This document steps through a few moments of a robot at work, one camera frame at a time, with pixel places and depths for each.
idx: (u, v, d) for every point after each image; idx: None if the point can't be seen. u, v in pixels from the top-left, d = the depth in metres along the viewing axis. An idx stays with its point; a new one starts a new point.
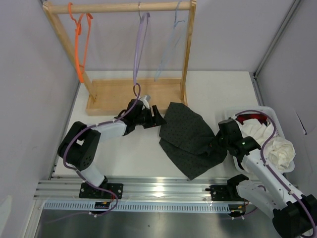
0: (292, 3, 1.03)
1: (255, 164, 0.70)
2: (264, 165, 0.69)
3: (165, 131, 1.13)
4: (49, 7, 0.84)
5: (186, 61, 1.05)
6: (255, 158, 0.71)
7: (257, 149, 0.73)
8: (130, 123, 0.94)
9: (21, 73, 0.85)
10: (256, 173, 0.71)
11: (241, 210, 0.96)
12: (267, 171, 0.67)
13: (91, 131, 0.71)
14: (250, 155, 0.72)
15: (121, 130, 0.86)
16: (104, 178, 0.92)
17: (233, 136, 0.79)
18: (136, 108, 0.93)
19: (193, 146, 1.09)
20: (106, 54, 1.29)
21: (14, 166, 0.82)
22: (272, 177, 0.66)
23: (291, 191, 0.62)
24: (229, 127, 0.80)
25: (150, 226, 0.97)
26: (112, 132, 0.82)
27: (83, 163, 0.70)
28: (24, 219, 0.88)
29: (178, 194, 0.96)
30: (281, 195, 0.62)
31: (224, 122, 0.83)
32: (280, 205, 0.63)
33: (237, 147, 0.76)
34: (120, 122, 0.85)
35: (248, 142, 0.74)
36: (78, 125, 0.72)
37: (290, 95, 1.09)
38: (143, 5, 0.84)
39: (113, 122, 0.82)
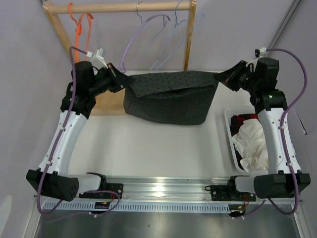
0: (291, 4, 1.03)
1: (270, 124, 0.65)
2: (278, 128, 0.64)
3: (142, 90, 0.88)
4: (49, 7, 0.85)
5: (186, 60, 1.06)
6: (273, 117, 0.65)
7: (281, 109, 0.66)
8: (84, 99, 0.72)
9: (20, 73, 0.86)
10: (265, 130, 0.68)
11: (241, 210, 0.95)
12: (277, 135, 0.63)
13: (51, 176, 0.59)
14: (270, 111, 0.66)
15: (82, 117, 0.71)
16: (102, 176, 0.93)
17: (264, 83, 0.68)
18: (85, 74, 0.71)
19: (186, 80, 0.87)
20: (106, 54, 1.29)
21: (14, 165, 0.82)
22: (279, 143, 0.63)
23: (291, 163, 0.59)
24: (268, 72, 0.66)
25: (150, 226, 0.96)
26: (73, 138, 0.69)
27: (70, 195, 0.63)
28: (23, 219, 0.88)
29: (178, 194, 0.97)
30: (278, 161, 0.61)
31: (265, 63, 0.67)
32: (271, 169, 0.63)
33: (260, 96, 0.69)
34: (72, 120, 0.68)
35: (276, 97, 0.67)
36: (32, 178, 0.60)
37: (290, 94, 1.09)
38: (143, 4, 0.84)
39: (63, 131, 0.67)
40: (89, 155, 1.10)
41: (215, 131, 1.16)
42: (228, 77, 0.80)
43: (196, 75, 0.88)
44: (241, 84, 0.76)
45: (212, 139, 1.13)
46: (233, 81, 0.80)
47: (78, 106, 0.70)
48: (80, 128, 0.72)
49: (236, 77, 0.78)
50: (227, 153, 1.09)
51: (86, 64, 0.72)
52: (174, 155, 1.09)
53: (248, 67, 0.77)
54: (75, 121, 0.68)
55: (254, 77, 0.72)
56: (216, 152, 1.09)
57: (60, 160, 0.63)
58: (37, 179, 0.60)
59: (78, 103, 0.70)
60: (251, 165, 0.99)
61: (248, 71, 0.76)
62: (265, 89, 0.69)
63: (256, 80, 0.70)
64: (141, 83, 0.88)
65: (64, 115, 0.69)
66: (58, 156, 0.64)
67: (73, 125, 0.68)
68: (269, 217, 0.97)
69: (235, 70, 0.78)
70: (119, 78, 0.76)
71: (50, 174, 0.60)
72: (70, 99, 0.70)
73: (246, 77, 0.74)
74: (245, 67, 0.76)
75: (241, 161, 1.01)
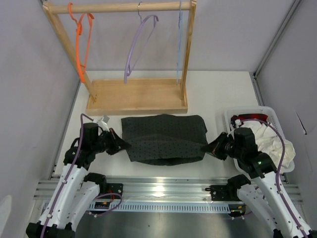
0: (292, 3, 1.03)
1: (269, 190, 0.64)
2: (278, 192, 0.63)
3: (135, 156, 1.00)
4: (49, 7, 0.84)
5: (186, 61, 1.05)
6: (269, 183, 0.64)
7: (273, 173, 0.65)
8: (86, 153, 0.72)
9: (21, 73, 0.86)
10: (266, 195, 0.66)
11: (242, 210, 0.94)
12: (278, 199, 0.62)
13: (50, 231, 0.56)
14: (265, 178, 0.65)
15: (83, 170, 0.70)
16: (101, 176, 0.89)
17: (247, 150, 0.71)
18: (90, 134, 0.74)
19: (176, 150, 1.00)
20: (106, 54, 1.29)
21: (14, 165, 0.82)
22: (283, 207, 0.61)
23: (301, 226, 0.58)
24: (246, 141, 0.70)
25: (150, 225, 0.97)
26: (74, 191, 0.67)
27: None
28: (24, 219, 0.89)
29: (178, 194, 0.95)
30: (289, 227, 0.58)
31: (242, 133, 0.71)
32: (285, 235, 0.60)
33: (250, 164, 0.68)
34: (74, 173, 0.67)
35: (262, 161, 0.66)
36: (31, 232, 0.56)
37: (290, 95, 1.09)
38: (143, 4, 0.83)
39: (65, 184, 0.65)
40: None
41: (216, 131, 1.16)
42: (214, 148, 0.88)
43: (184, 148, 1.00)
44: (229, 151, 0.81)
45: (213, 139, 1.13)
46: (219, 150, 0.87)
47: (79, 160, 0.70)
48: (80, 181, 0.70)
49: (221, 147, 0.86)
50: None
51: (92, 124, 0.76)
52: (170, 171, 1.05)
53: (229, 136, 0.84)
54: (76, 174, 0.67)
55: (237, 146, 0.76)
56: None
57: (60, 213, 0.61)
58: (37, 233, 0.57)
59: (79, 156, 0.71)
60: None
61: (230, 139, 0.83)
62: (250, 155, 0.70)
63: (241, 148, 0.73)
64: (135, 150, 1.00)
65: (66, 169, 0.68)
66: (58, 208, 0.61)
67: (74, 178, 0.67)
68: None
69: (218, 141, 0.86)
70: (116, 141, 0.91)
71: (49, 228, 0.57)
72: (73, 153, 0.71)
73: (230, 147, 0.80)
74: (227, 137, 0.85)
75: None
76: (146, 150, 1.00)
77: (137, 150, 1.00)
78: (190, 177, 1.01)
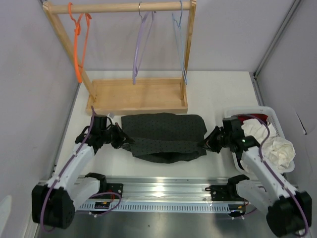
0: (292, 3, 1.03)
1: (253, 160, 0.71)
2: (261, 161, 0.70)
3: (138, 151, 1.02)
4: (49, 7, 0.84)
5: (186, 61, 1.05)
6: (252, 154, 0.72)
7: (256, 148, 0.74)
8: (96, 138, 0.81)
9: (21, 73, 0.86)
10: (254, 169, 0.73)
11: (242, 210, 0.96)
12: (262, 167, 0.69)
13: (57, 192, 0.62)
14: (248, 151, 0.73)
15: (92, 150, 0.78)
16: (102, 176, 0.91)
17: (236, 134, 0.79)
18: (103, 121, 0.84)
19: (175, 145, 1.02)
20: (106, 54, 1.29)
21: (14, 165, 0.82)
22: (267, 172, 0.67)
23: (286, 186, 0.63)
24: (233, 124, 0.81)
25: (150, 225, 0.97)
26: (80, 166, 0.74)
27: (66, 221, 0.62)
28: (24, 219, 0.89)
29: (178, 194, 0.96)
30: (275, 189, 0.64)
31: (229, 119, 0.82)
32: (272, 199, 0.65)
33: (237, 143, 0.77)
34: (84, 149, 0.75)
35: (248, 140, 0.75)
36: (37, 194, 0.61)
37: (290, 95, 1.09)
38: (143, 4, 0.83)
39: (75, 155, 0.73)
40: None
41: None
42: (208, 139, 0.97)
43: (183, 143, 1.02)
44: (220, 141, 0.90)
45: None
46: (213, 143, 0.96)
47: (89, 141, 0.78)
48: (87, 159, 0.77)
49: (214, 139, 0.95)
50: (227, 153, 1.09)
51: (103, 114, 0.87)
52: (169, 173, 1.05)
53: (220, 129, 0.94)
54: (86, 149, 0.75)
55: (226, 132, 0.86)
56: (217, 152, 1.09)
57: (68, 178, 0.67)
58: (43, 194, 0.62)
59: (90, 140, 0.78)
60: None
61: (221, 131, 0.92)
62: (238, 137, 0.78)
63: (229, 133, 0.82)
64: (138, 145, 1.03)
65: (77, 146, 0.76)
66: (67, 175, 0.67)
67: (83, 152, 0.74)
68: None
69: (211, 134, 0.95)
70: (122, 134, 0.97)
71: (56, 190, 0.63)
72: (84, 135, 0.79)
73: (221, 137, 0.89)
74: (219, 130, 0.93)
75: (241, 162, 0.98)
76: (147, 146, 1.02)
77: (140, 145, 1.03)
78: (190, 177, 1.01)
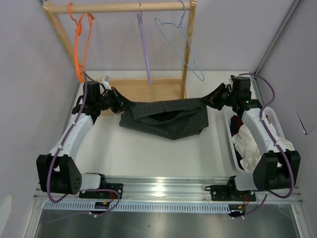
0: (292, 4, 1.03)
1: (252, 119, 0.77)
2: (259, 120, 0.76)
3: (140, 113, 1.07)
4: (49, 7, 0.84)
5: (186, 62, 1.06)
6: (253, 114, 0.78)
7: (257, 108, 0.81)
8: (92, 107, 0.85)
9: (20, 73, 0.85)
10: (253, 129, 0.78)
11: (242, 210, 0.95)
12: (260, 126, 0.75)
13: (62, 158, 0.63)
14: (249, 111, 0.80)
15: (90, 120, 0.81)
16: (101, 175, 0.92)
17: (242, 94, 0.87)
18: (95, 88, 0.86)
19: (178, 104, 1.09)
20: (106, 54, 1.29)
21: (14, 165, 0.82)
22: (263, 131, 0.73)
23: (277, 142, 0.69)
24: (242, 85, 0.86)
25: (150, 226, 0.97)
26: (81, 134, 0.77)
27: (75, 188, 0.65)
28: (24, 219, 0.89)
29: (178, 194, 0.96)
30: (266, 145, 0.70)
31: (239, 79, 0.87)
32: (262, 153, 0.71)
33: (240, 104, 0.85)
34: (82, 119, 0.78)
35: (251, 103, 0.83)
36: (42, 162, 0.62)
37: (290, 94, 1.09)
38: (144, 4, 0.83)
39: (75, 125, 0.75)
40: (89, 155, 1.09)
41: (215, 131, 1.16)
42: (212, 96, 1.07)
43: (184, 101, 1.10)
44: (224, 99, 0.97)
45: (213, 142, 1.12)
46: (216, 99, 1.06)
47: (86, 110, 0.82)
48: (86, 129, 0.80)
49: (218, 95, 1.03)
50: (227, 153, 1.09)
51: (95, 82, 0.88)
52: (170, 159, 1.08)
53: (227, 89, 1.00)
54: (85, 119, 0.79)
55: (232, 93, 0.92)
56: (216, 152, 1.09)
57: (70, 148, 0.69)
58: (48, 163, 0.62)
59: (86, 108, 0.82)
60: (251, 165, 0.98)
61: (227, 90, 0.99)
62: (243, 98, 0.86)
63: (236, 93, 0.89)
64: (140, 107, 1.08)
65: (75, 116, 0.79)
66: (69, 143, 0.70)
67: (82, 122, 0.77)
68: (270, 217, 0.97)
69: (217, 90, 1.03)
70: (118, 98, 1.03)
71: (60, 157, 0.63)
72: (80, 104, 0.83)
73: (226, 95, 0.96)
74: (225, 88, 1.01)
75: (241, 161, 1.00)
76: (151, 106, 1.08)
77: (142, 106, 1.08)
78: (189, 177, 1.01)
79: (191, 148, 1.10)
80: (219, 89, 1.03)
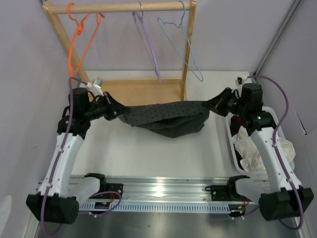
0: (292, 4, 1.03)
1: (263, 143, 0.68)
2: (272, 145, 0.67)
3: (136, 120, 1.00)
4: (49, 7, 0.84)
5: (186, 62, 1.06)
6: (265, 136, 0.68)
7: (270, 129, 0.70)
8: (80, 121, 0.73)
9: (20, 73, 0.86)
10: (262, 152, 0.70)
11: (241, 210, 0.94)
12: (272, 154, 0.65)
13: (52, 199, 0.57)
14: (261, 132, 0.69)
15: (79, 138, 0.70)
16: (102, 175, 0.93)
17: (252, 106, 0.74)
18: (83, 97, 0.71)
19: (178, 109, 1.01)
20: (106, 54, 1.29)
21: (14, 165, 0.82)
22: (275, 160, 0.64)
23: (290, 178, 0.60)
24: (253, 96, 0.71)
25: (150, 226, 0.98)
26: (72, 157, 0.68)
27: (72, 217, 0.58)
28: (24, 220, 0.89)
29: (178, 194, 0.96)
30: (278, 179, 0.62)
31: (249, 88, 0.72)
32: (273, 187, 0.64)
33: (250, 119, 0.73)
34: (70, 141, 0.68)
35: (264, 118, 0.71)
36: (32, 203, 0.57)
37: (290, 95, 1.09)
38: (145, 4, 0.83)
39: (62, 151, 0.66)
40: (90, 156, 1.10)
41: (215, 131, 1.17)
42: (216, 104, 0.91)
43: (185, 104, 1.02)
44: (231, 108, 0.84)
45: (213, 143, 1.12)
46: (222, 107, 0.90)
47: (74, 128, 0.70)
48: (79, 148, 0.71)
49: (225, 103, 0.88)
50: (227, 153, 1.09)
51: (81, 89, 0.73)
52: (171, 159, 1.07)
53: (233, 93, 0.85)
54: (73, 142, 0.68)
55: (240, 102, 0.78)
56: (216, 152, 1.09)
57: (60, 182, 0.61)
58: (39, 203, 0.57)
59: (74, 123, 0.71)
60: (251, 165, 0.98)
61: (233, 96, 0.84)
62: (253, 111, 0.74)
63: (244, 104, 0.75)
64: (136, 113, 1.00)
65: (61, 137, 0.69)
66: (58, 178, 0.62)
67: (70, 146, 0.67)
68: None
69: (222, 96, 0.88)
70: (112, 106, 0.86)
71: (51, 196, 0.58)
72: (66, 122, 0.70)
73: (233, 103, 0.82)
74: (231, 93, 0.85)
75: (241, 161, 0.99)
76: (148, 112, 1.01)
77: (138, 113, 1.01)
78: (190, 177, 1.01)
79: (192, 150, 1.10)
80: (225, 95, 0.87)
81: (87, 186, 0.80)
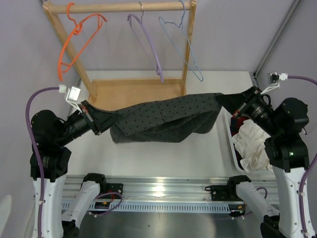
0: (292, 3, 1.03)
1: (288, 187, 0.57)
2: (296, 192, 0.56)
3: (131, 128, 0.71)
4: (49, 7, 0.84)
5: (186, 62, 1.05)
6: (292, 179, 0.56)
7: (301, 168, 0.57)
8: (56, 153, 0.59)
9: (20, 73, 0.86)
10: (281, 188, 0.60)
11: (242, 210, 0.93)
12: (294, 202, 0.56)
13: None
14: (290, 172, 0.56)
15: (60, 179, 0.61)
16: (102, 175, 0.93)
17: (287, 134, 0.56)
18: (50, 128, 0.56)
19: (183, 107, 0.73)
20: (106, 54, 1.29)
21: (14, 165, 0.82)
22: (295, 209, 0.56)
23: (306, 231, 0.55)
24: (293, 127, 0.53)
25: (150, 225, 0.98)
26: (57, 200, 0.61)
27: None
28: (24, 220, 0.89)
29: (178, 194, 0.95)
30: (293, 229, 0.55)
31: (292, 115, 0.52)
32: (282, 228, 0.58)
33: (279, 149, 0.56)
34: (49, 189, 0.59)
35: (297, 153, 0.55)
36: None
37: (290, 95, 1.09)
38: (145, 4, 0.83)
39: (44, 203, 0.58)
40: (90, 156, 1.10)
41: (216, 131, 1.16)
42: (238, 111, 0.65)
43: (192, 99, 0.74)
44: (255, 120, 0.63)
45: (214, 143, 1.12)
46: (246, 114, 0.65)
47: (48, 167, 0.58)
48: (61, 187, 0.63)
49: (251, 112, 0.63)
50: (227, 153, 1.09)
51: (47, 120, 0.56)
52: (172, 160, 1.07)
53: (262, 103, 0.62)
54: (52, 188, 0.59)
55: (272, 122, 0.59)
56: (216, 151, 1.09)
57: (50, 233, 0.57)
58: None
59: (47, 160, 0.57)
60: (251, 165, 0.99)
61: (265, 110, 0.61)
62: (285, 142, 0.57)
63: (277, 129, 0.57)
64: (128, 119, 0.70)
65: (37, 184, 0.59)
66: (47, 230, 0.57)
67: (51, 194, 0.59)
68: None
69: (248, 104, 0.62)
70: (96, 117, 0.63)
71: None
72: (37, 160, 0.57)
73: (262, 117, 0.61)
74: (260, 104, 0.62)
75: (241, 161, 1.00)
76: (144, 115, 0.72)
77: (132, 117, 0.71)
78: (189, 177, 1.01)
79: (192, 150, 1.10)
80: (253, 102, 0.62)
81: (86, 196, 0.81)
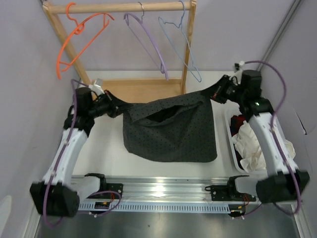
0: (292, 3, 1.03)
1: (261, 128, 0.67)
2: (270, 130, 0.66)
3: (138, 114, 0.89)
4: (49, 7, 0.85)
5: (186, 61, 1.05)
6: (263, 122, 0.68)
7: (268, 115, 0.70)
8: (84, 120, 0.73)
9: (20, 73, 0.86)
10: (260, 137, 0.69)
11: (242, 210, 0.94)
12: (270, 140, 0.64)
13: (55, 186, 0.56)
14: (259, 117, 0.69)
15: (84, 134, 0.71)
16: (101, 175, 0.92)
17: (251, 94, 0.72)
18: (86, 97, 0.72)
19: (177, 99, 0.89)
20: (106, 53, 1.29)
21: (14, 165, 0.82)
22: (273, 145, 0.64)
23: (287, 162, 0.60)
24: (252, 83, 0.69)
25: (149, 226, 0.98)
26: (76, 152, 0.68)
27: (73, 210, 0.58)
28: (24, 220, 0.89)
29: (177, 194, 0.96)
30: (275, 162, 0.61)
31: (250, 74, 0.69)
32: (270, 171, 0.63)
33: (248, 105, 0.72)
34: (75, 136, 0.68)
35: (262, 104, 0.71)
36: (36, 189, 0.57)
37: (290, 94, 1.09)
38: (145, 4, 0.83)
39: (67, 144, 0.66)
40: (90, 156, 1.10)
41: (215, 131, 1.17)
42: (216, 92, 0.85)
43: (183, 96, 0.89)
44: (230, 96, 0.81)
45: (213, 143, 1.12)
46: (221, 94, 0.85)
47: (79, 124, 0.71)
48: (81, 146, 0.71)
49: (225, 90, 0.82)
50: (227, 153, 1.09)
51: (83, 90, 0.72)
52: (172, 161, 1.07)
53: (231, 80, 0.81)
54: (78, 136, 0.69)
55: (239, 89, 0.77)
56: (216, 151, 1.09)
57: (65, 171, 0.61)
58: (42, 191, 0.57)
59: (79, 123, 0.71)
60: (251, 165, 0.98)
61: (232, 84, 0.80)
62: (252, 98, 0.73)
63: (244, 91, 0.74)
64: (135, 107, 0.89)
65: (67, 132, 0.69)
66: (62, 167, 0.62)
67: (76, 140, 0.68)
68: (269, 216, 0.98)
69: (221, 85, 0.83)
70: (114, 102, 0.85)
71: (55, 185, 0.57)
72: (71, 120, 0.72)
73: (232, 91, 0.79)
74: (229, 81, 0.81)
75: (241, 161, 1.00)
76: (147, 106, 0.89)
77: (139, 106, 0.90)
78: (189, 177, 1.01)
79: None
80: (225, 82, 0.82)
81: (87, 186, 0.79)
